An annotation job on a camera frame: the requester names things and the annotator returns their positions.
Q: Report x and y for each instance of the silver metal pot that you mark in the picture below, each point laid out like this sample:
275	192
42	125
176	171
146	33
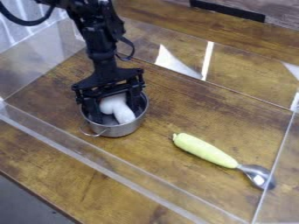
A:
108	128

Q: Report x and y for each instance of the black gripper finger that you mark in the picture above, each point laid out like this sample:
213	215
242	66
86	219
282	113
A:
135	99
91	106

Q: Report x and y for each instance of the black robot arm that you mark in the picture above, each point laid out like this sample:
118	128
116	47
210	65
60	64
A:
102	29

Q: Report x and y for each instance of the black bar at background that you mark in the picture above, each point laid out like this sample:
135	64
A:
229	10

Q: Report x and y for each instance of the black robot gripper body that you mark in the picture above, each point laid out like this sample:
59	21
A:
98	87

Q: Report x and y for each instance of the clear acrylic enclosure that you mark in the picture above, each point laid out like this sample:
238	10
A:
222	82

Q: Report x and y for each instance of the yellow handled metal spoon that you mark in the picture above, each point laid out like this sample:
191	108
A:
209	152

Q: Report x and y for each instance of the white plush mushroom brown cap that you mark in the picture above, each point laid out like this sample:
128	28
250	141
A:
114	105

